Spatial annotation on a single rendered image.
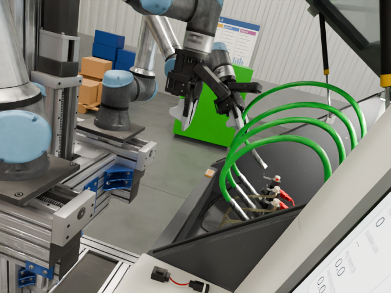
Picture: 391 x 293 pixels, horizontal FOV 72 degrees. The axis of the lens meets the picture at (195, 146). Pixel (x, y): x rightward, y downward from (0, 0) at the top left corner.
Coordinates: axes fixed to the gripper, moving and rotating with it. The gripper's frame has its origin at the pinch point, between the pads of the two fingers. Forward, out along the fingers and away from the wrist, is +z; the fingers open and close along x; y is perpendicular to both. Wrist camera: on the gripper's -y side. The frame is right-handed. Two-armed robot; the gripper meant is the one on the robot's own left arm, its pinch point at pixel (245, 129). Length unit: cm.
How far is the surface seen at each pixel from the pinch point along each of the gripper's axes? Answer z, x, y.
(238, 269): 37.3, 29.3, -2.7
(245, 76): -161, -257, 89
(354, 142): 15.9, 4.7, -28.8
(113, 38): -440, -279, 383
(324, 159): 19.9, 21.9, -24.2
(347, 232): 31, 46, -28
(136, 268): 33, 41, 15
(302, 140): 15.2, 24.7, -22.1
